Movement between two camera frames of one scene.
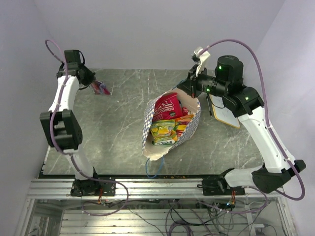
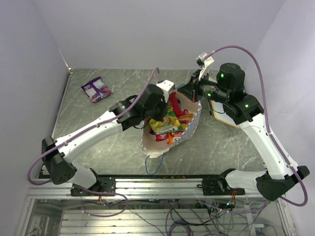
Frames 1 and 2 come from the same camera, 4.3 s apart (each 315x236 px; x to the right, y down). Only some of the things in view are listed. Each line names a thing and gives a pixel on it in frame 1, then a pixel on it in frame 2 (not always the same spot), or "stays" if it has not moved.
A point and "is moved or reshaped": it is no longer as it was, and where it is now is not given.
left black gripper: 91,77 to 164,109
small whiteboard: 224,115 stays
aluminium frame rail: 143,189 stays
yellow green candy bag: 164,132 is moved or reshaped
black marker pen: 207,98 stays
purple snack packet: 99,88 is moved or reshaped
